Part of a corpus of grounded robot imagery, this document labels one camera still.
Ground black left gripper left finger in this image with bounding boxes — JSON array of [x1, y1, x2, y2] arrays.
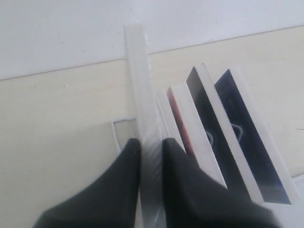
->
[[34, 138, 141, 228]]

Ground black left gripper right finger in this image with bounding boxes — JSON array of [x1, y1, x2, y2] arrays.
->
[[162, 138, 281, 228]]

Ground dark brown cover book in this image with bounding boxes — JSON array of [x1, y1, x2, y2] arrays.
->
[[124, 24, 166, 228]]

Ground white grey illustrated book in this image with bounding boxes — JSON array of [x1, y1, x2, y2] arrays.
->
[[186, 63, 264, 203]]

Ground red teal spine book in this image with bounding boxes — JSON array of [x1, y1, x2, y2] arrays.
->
[[156, 83, 227, 187]]

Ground black spine book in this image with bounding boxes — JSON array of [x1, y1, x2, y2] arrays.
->
[[215, 66, 302, 204]]

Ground white wire book rack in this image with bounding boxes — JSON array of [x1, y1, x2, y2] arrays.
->
[[111, 117, 137, 155]]

